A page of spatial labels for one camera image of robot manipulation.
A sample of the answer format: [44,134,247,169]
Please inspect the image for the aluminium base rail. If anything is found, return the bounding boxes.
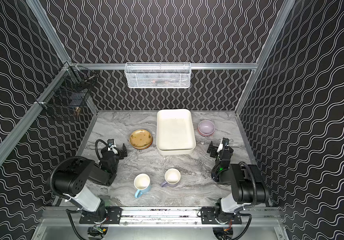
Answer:
[40,207,282,227]

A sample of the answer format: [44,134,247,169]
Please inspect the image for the black wire basket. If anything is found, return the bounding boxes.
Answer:
[39,62,98,122]

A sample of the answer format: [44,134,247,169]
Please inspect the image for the lavender bowl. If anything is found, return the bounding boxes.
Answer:
[197,120,215,137]

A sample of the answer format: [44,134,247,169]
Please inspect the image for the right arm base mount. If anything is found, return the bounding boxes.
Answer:
[198,207,242,225]

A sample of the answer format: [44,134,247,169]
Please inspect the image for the light blue mug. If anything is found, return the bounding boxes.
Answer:
[134,174,151,199]

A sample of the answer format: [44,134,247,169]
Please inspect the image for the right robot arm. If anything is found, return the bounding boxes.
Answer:
[207,138,269,223]

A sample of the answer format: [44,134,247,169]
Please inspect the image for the lavender mug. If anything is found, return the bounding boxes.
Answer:
[161,168,181,188]

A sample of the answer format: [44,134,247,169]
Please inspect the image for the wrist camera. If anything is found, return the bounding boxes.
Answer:
[107,139,116,151]
[217,138,229,153]

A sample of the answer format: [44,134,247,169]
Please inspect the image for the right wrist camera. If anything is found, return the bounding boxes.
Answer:
[217,138,229,153]

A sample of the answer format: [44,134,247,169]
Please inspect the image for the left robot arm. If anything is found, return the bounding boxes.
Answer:
[48,139,128,223]

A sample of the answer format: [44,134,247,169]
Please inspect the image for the amber glass plate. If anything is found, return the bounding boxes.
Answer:
[129,129,153,150]

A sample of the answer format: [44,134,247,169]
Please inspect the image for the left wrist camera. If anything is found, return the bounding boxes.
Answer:
[107,139,116,151]

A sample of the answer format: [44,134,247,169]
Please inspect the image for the white plastic bin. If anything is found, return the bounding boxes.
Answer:
[156,109,196,156]

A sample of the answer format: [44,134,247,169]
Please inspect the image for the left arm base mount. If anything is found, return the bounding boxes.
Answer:
[79,207,123,224]

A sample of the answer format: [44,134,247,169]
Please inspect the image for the white wire mesh basket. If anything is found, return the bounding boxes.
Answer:
[125,62,192,89]

